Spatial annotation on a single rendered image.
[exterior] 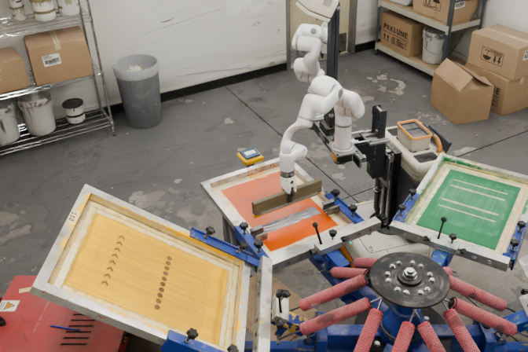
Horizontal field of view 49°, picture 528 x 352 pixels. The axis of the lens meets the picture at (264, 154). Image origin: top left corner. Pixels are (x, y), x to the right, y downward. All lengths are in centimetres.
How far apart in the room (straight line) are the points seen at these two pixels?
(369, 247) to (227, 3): 352
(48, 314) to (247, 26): 474
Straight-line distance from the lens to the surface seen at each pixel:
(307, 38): 336
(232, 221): 305
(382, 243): 403
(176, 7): 630
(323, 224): 307
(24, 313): 266
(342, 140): 329
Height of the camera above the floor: 289
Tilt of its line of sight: 32 degrees down
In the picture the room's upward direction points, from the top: 2 degrees counter-clockwise
